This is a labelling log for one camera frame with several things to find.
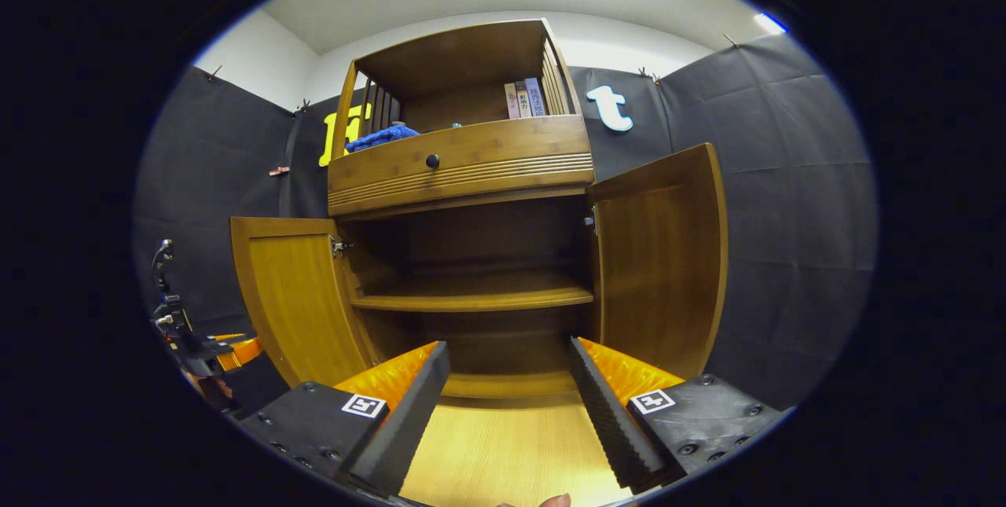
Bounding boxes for wooden double-door shoe cabinet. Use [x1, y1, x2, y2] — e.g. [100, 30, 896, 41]
[326, 17, 598, 398]

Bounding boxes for wooden inner shelf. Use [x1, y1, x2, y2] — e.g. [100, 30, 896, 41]
[351, 271, 595, 313]

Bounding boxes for blue folded towel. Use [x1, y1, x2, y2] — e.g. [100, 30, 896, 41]
[344, 123, 420, 153]

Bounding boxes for wooden drawer with black knob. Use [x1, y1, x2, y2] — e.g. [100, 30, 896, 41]
[327, 115, 596, 217]

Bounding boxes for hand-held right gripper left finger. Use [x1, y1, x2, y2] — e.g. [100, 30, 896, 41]
[240, 340, 451, 496]

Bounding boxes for black backdrop cloth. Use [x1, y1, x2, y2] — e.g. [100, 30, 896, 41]
[132, 34, 879, 413]

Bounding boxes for wooden shoe cabinet door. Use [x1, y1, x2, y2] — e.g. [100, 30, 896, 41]
[586, 143, 729, 382]
[229, 216, 382, 388]

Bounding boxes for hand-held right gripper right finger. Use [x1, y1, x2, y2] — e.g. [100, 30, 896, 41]
[567, 336, 787, 494]

